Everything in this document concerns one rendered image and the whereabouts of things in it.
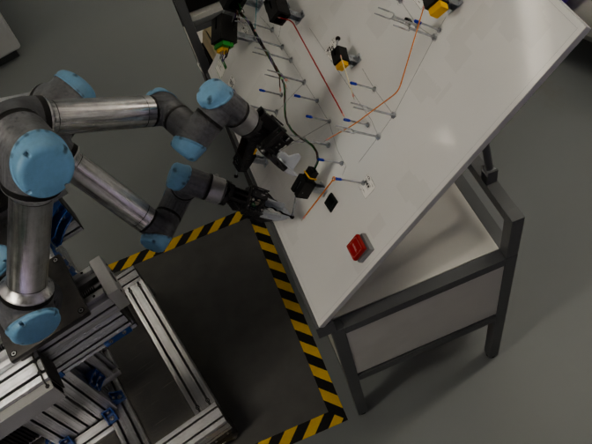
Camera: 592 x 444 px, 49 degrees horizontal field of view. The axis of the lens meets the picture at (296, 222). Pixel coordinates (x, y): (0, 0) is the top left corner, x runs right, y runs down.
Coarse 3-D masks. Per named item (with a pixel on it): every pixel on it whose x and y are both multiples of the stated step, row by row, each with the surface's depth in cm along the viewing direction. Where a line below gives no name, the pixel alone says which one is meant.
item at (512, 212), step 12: (468, 168) 193; (480, 168) 188; (480, 180) 187; (492, 180) 184; (492, 192) 183; (504, 192) 182; (504, 204) 180; (504, 216) 181; (516, 216) 177; (504, 228) 184; (516, 228) 180; (504, 240) 188; (516, 240) 186; (504, 252) 192; (516, 252) 192
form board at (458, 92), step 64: (320, 0) 196; (384, 0) 173; (512, 0) 140; (256, 64) 222; (320, 64) 193; (384, 64) 171; (448, 64) 153; (512, 64) 138; (320, 128) 191; (384, 128) 169; (448, 128) 151; (384, 192) 167; (320, 256) 186; (384, 256) 166; (320, 320) 184
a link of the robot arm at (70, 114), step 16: (32, 96) 135; (128, 96) 151; (144, 96) 154; (160, 96) 156; (0, 112) 126; (48, 112) 134; (64, 112) 138; (80, 112) 140; (96, 112) 143; (112, 112) 145; (128, 112) 148; (144, 112) 151; (160, 112) 154; (64, 128) 139; (80, 128) 142; (96, 128) 145; (112, 128) 148; (128, 128) 151
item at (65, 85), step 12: (60, 72) 164; (72, 72) 164; (48, 84) 163; (60, 84) 161; (72, 84) 162; (84, 84) 163; (12, 96) 175; (48, 96) 159; (60, 96) 159; (72, 96) 161; (84, 96) 163
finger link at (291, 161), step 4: (280, 152) 167; (284, 152) 167; (280, 156) 167; (284, 156) 167; (288, 156) 168; (292, 156) 168; (296, 156) 168; (284, 160) 168; (288, 160) 168; (292, 160) 169; (296, 160) 169; (288, 164) 169; (292, 164) 169; (296, 164) 169; (288, 168) 169; (292, 168) 170; (288, 172) 170; (292, 172) 170
